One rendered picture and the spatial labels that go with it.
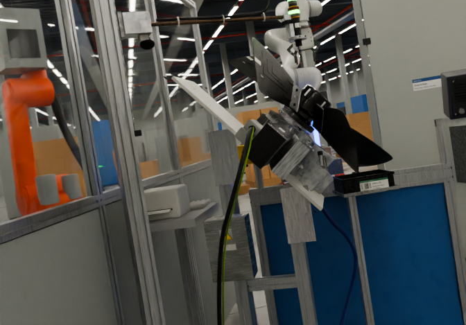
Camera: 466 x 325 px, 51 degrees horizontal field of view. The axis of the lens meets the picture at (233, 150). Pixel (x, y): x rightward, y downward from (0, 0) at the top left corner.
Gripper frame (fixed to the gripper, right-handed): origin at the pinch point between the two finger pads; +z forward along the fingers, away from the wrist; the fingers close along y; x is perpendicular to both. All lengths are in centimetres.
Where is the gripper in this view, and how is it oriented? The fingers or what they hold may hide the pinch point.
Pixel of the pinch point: (305, 60)
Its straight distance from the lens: 242.8
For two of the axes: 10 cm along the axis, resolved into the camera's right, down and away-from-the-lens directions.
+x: -2.2, 0.5, -9.7
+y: -9.6, 1.3, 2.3
